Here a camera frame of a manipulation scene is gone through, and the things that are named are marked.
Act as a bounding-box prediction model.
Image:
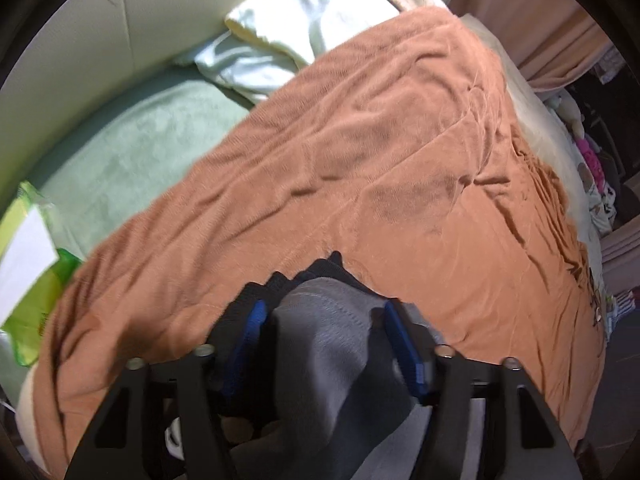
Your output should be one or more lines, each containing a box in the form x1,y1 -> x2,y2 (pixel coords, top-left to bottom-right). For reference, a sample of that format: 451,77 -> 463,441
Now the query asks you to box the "orange-brown bed blanket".
32,8 -> 604,479

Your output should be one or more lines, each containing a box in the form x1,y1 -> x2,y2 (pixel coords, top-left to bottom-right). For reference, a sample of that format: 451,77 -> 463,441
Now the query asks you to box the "grey t-shirt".
231,252 -> 442,479

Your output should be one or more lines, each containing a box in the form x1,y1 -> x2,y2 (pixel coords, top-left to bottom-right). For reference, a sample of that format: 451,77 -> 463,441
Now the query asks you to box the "green tissue pack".
1,181 -> 84,366

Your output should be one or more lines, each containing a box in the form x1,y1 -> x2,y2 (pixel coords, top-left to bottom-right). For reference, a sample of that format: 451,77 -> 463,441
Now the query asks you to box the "pink fluffy cloth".
575,136 -> 606,195

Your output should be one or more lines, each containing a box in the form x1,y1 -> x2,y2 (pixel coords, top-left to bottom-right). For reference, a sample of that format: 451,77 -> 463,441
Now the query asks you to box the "pink left curtain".
448,0 -> 612,92

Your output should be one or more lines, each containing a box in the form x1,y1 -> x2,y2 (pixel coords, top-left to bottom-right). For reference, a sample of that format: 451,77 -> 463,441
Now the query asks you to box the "white pillow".
186,0 -> 399,104

